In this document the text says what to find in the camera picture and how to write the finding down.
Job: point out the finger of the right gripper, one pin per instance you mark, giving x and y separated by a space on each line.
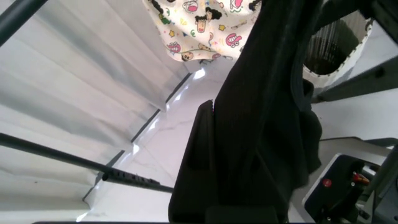
388 12
373 79

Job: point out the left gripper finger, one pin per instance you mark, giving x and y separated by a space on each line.
196 174

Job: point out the black garment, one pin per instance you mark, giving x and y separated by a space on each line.
264 93

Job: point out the cream printed garment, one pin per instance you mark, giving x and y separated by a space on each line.
202 37

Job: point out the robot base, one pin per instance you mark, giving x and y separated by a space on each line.
335 186

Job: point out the white laundry basket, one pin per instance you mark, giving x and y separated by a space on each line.
332 43

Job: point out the white curtain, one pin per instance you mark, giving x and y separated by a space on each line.
77 77

